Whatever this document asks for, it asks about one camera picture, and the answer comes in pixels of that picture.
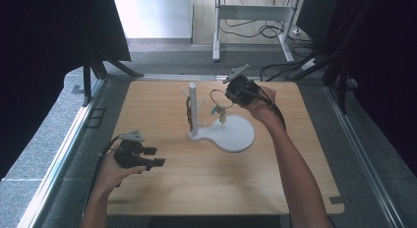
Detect dark panel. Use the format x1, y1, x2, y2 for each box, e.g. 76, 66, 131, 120
296, 0, 342, 43

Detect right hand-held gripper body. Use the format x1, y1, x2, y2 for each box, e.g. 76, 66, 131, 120
222, 64, 262, 106

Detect white metal desk frame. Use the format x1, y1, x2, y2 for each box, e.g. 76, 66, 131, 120
211, 0, 303, 64

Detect person's left hand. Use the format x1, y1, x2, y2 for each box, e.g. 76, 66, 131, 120
93, 154, 149, 197

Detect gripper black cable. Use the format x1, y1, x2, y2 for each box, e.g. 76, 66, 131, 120
241, 85, 287, 132
85, 134, 123, 207

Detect metal floor rail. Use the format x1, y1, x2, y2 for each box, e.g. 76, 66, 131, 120
323, 85, 406, 228
16, 79, 110, 228

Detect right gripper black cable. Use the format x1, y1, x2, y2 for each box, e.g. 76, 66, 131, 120
241, 85, 287, 132

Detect black curtain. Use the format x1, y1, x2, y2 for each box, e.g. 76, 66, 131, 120
0, 0, 133, 182
328, 0, 417, 174

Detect long black floor cable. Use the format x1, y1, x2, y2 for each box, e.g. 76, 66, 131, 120
259, 57, 313, 83

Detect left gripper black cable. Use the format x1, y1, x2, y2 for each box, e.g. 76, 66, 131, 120
85, 134, 123, 207

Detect white power strip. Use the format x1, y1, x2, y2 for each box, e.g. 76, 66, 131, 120
300, 57, 319, 72

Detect person's right hand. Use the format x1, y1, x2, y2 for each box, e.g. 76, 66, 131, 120
240, 85, 283, 125

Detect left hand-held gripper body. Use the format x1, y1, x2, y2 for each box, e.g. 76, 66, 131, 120
112, 130, 149, 170

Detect white tree-shaped key stand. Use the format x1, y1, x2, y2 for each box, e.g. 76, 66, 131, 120
180, 82, 256, 154

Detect black floor bracket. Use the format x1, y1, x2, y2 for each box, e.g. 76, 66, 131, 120
84, 107, 107, 130

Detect coiled black floor cable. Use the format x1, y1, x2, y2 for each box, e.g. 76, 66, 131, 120
258, 23, 285, 39

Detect black stand legs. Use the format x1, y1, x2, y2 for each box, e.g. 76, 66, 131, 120
284, 0, 349, 115
82, 40, 146, 108

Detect brown strap keychain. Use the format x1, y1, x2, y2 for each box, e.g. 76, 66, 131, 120
185, 94, 195, 134

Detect metal key ring blue tag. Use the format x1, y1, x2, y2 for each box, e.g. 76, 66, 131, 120
208, 88, 235, 125

